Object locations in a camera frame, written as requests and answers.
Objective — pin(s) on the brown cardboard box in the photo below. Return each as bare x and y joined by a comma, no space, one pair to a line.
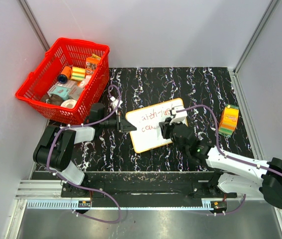
75,92

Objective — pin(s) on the white tape roll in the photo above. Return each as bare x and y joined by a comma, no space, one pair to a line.
70,103

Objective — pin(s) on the yellow framed whiteboard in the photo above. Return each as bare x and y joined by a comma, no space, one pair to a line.
146,137

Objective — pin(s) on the pink white small box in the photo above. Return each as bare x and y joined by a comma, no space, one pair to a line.
82,84

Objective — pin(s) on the teal white box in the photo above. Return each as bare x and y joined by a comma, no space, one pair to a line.
60,91

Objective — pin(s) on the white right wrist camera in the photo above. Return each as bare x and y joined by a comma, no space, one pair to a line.
178,114

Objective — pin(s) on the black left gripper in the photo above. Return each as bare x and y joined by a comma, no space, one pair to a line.
123,125

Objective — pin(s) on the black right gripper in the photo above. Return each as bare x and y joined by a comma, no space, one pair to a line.
165,127

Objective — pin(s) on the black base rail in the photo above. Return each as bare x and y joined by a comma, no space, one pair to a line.
189,184

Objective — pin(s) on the yellow green sponge stack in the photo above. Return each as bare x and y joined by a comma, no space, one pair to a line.
78,74

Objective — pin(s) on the red plastic basket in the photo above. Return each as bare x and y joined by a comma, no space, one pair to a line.
66,52

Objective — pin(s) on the orange blue cylinder can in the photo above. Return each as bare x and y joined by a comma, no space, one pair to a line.
65,75

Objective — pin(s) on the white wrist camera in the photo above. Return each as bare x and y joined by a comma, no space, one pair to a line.
178,114
115,102

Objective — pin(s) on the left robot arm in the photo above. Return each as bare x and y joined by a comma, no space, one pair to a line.
55,147

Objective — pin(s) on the orange snack packet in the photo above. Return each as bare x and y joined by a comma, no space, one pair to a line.
92,64

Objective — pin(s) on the orange sponge pack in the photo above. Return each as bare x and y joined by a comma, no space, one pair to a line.
229,120

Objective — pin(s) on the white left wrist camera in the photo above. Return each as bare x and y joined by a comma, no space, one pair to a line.
115,102

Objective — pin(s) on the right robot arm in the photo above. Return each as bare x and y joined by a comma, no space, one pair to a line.
235,173

